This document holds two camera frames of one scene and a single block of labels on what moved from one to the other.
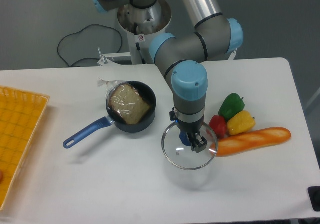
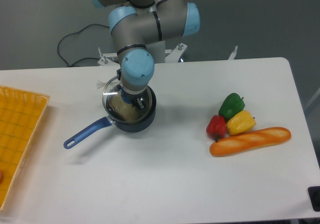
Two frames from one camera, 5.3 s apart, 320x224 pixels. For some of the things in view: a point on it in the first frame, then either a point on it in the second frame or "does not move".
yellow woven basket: x=21 y=114 does not move
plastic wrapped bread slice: x=124 y=101 does not move
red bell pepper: x=218 y=124 does not move
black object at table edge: x=314 y=194 does not move
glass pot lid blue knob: x=180 y=155 → x=123 y=112
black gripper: x=191 y=128 → x=130 y=98
